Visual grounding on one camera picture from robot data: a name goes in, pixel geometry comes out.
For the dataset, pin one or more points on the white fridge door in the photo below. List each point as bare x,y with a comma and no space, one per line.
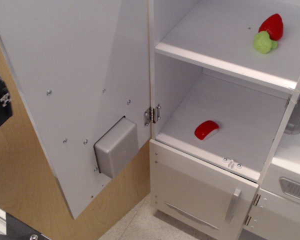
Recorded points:
80,66

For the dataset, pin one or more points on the white toy fridge cabinet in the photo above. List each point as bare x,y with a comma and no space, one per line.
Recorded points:
203,66

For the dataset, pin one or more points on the grey dispenser box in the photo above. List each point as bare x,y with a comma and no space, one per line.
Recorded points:
115,149

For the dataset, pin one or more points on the silver door hinge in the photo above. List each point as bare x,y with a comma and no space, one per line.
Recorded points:
152,115

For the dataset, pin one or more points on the red white toy sushi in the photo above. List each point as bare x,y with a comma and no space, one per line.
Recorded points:
206,130

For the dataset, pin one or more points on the white lower freezer door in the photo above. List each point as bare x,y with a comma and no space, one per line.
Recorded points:
197,193

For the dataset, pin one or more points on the white door latch catch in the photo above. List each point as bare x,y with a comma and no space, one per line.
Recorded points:
232,163

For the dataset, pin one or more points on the brass lower oven hinge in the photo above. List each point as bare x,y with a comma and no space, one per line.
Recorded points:
247,220

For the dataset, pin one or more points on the brass oven door hinge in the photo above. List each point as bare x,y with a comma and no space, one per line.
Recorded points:
256,199

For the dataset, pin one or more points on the green toy broccoli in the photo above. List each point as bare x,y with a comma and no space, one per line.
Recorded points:
263,43

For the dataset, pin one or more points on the red toy strawberry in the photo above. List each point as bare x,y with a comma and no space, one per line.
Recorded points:
274,26

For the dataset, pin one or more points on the white toy oven unit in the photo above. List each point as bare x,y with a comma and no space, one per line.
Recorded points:
277,215

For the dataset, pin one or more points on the grey oven vent panel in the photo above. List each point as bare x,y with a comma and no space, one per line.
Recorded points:
290,187

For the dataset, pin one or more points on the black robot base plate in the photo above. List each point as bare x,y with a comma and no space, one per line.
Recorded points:
18,230

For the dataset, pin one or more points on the silver freezer door handle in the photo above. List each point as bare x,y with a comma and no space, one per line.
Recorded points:
232,205

